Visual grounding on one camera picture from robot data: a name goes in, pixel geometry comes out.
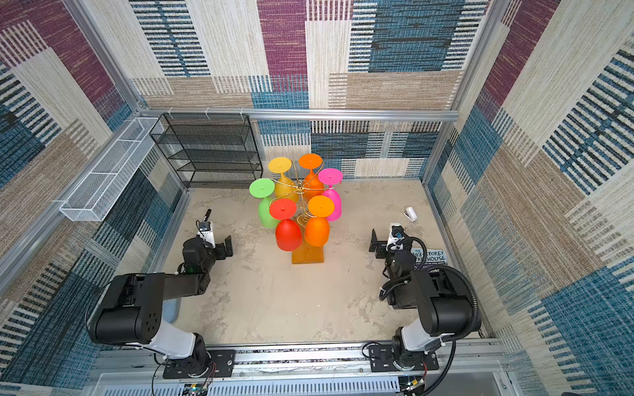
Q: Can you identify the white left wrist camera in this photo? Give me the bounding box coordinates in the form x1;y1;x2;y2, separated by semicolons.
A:
196;220;216;249

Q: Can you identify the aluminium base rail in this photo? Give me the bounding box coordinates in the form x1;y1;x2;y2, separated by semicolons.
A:
82;338;522;395

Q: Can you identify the light orange plastic wine glass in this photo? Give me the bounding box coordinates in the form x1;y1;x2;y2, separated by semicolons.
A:
305;196;335;248

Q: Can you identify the gold wire wine glass rack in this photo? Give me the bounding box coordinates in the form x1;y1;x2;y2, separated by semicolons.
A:
269;154;343;265

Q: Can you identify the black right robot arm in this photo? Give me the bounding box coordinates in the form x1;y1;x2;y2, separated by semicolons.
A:
366;224;481;371

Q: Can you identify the red plastic wine glass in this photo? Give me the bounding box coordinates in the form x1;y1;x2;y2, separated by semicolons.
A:
269;198;302;252

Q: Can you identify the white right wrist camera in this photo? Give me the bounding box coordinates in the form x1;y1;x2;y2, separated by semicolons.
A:
386;223;406;252

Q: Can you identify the dark orange plastic wine glass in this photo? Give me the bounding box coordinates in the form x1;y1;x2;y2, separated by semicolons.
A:
299;153;324;201

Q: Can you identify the white stapler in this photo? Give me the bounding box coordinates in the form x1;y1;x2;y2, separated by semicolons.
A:
404;206;418;222

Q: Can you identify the magenta plastic wine glass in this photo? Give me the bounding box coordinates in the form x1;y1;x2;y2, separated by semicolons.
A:
318;168;343;222

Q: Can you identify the treehouse paperback book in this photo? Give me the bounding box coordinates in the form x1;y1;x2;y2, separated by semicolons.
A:
411;247;448;269

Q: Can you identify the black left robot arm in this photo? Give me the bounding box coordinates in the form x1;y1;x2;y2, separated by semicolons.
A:
88;236;234;379

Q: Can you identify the green plastic wine glass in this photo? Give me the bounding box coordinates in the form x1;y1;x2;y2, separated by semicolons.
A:
249;178;279;229

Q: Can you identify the yellow plastic wine glass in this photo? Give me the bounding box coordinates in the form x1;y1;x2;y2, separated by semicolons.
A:
268;157;299;203

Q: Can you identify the light blue oblong object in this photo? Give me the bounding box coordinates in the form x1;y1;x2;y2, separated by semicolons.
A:
162;298;181;323

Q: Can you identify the black mesh shelf rack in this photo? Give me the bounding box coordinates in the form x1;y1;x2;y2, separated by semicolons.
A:
150;113;264;188

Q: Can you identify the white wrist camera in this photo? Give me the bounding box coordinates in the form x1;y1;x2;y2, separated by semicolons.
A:
196;220;216;249
386;223;406;252

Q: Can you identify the white wire wall basket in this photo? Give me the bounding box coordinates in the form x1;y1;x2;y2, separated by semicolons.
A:
59;117;159;222

